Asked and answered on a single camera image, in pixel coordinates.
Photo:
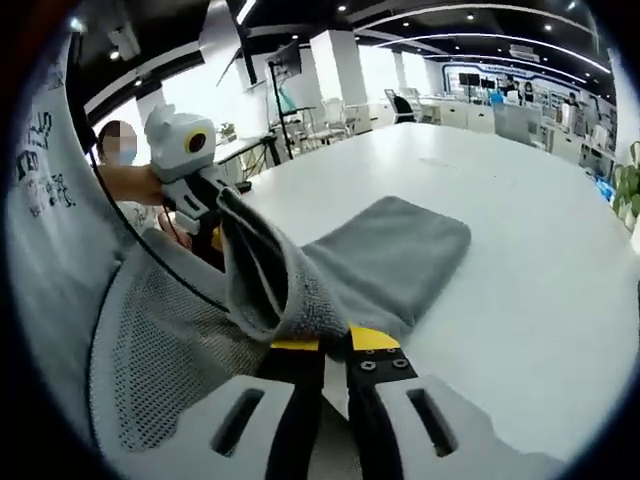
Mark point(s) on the small potted plant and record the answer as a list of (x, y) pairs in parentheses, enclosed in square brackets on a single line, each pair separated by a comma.
[(227, 131)]

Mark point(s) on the black tripod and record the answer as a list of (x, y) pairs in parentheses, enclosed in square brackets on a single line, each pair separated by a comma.
[(260, 155)]

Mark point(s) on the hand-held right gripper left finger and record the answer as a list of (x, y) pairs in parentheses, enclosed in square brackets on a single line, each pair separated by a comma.
[(295, 400)]

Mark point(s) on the person's white printed shirt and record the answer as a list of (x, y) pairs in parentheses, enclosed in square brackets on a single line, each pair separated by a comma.
[(60, 250)]

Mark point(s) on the white mesh office chair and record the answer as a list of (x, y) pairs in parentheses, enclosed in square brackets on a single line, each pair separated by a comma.
[(165, 340)]

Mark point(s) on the ceiling air conditioner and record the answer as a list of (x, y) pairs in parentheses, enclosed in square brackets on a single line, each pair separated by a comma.
[(525, 51)]

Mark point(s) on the small black object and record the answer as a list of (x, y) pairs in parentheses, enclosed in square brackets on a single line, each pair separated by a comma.
[(243, 187)]

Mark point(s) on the grey towel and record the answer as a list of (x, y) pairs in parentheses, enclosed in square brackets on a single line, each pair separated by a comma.
[(400, 250)]

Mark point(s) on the person's left hand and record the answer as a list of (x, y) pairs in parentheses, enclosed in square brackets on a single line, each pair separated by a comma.
[(135, 186)]

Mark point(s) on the green potted plant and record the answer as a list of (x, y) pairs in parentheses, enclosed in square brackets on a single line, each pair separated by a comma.
[(631, 185)]

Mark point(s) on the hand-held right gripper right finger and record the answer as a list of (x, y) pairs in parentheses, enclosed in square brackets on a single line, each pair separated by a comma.
[(380, 410)]

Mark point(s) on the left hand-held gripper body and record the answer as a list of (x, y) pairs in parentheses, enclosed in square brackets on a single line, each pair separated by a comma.
[(172, 145)]

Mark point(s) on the white chair with black jacket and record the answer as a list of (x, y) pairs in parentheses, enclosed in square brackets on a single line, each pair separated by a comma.
[(402, 107)]

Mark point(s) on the grey desk partition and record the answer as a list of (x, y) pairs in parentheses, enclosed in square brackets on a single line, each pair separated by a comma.
[(517, 122)]

